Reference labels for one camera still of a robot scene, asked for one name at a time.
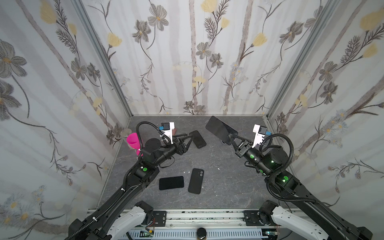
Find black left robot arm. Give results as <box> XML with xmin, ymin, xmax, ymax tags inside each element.
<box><xmin>67</xmin><ymin>121</ymin><xmax>194</xmax><ymax>240</ymax></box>

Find black phone case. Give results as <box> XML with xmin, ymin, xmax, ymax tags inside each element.
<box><xmin>188</xmin><ymin>168</ymin><xmax>204</xmax><ymax>195</ymax></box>
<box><xmin>189</xmin><ymin>130</ymin><xmax>207</xmax><ymax>149</ymax></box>

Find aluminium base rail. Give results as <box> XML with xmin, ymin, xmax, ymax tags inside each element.
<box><xmin>86</xmin><ymin>208</ymin><xmax>301</xmax><ymax>232</ymax></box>

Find black round knob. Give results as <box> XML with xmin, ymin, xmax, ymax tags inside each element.
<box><xmin>196</xmin><ymin>228</ymin><xmax>207</xmax><ymax>240</ymax></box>

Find white slotted cable duct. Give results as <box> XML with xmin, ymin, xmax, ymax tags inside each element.
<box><xmin>129</xmin><ymin>229</ymin><xmax>268</xmax><ymax>240</ymax></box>

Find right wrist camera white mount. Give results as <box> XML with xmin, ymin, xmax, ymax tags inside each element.
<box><xmin>252</xmin><ymin>125</ymin><xmax>272</xmax><ymax>148</ymax></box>

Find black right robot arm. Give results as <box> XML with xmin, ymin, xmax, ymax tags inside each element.
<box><xmin>228</xmin><ymin>134</ymin><xmax>373</xmax><ymax>240</ymax></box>

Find black smartphone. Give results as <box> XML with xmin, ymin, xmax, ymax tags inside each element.
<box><xmin>159</xmin><ymin>176</ymin><xmax>185</xmax><ymax>191</ymax></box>
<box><xmin>206</xmin><ymin>116</ymin><xmax>238</xmax><ymax>145</ymax></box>

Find pink silicone cup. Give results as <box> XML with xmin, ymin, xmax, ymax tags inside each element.
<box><xmin>126</xmin><ymin>133</ymin><xmax>141</xmax><ymax>156</ymax></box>

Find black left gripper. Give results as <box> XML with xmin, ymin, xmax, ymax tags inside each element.
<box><xmin>152</xmin><ymin>133</ymin><xmax>194</xmax><ymax>169</ymax></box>

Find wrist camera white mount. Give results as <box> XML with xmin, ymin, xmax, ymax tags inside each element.
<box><xmin>252</xmin><ymin>125</ymin><xmax>272</xmax><ymax>148</ymax></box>
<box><xmin>159</xmin><ymin>122</ymin><xmax>175</xmax><ymax>145</ymax></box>

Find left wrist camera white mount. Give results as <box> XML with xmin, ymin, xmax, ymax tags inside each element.
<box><xmin>159</xmin><ymin>122</ymin><xmax>175</xmax><ymax>145</ymax></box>

